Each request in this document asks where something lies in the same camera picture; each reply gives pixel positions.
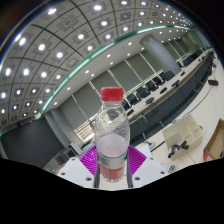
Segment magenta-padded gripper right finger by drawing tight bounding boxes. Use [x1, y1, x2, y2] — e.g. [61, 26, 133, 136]
[125, 145, 169, 189]

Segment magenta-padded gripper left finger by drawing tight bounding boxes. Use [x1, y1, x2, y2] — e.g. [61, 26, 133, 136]
[56, 145, 100, 189]

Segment clear red-capped water bottle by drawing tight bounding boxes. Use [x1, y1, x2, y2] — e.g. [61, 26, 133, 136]
[94, 86, 131, 183]

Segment grey box monitor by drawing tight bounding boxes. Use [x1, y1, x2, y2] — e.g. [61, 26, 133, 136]
[59, 142, 82, 164]

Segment small white remote control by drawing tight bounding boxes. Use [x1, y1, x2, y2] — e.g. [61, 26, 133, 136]
[166, 163, 177, 174]

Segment black handheld tool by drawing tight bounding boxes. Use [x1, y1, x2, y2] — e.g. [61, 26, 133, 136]
[167, 140, 190, 159]

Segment long curved conference desk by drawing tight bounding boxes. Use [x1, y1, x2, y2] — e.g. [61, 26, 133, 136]
[74, 49, 216, 144]

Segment black office chairs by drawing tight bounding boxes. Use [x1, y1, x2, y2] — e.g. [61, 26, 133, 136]
[121, 46, 214, 111]

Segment recessed ceiling lights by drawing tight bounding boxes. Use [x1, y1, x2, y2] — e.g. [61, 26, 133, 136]
[0, 0, 194, 118]

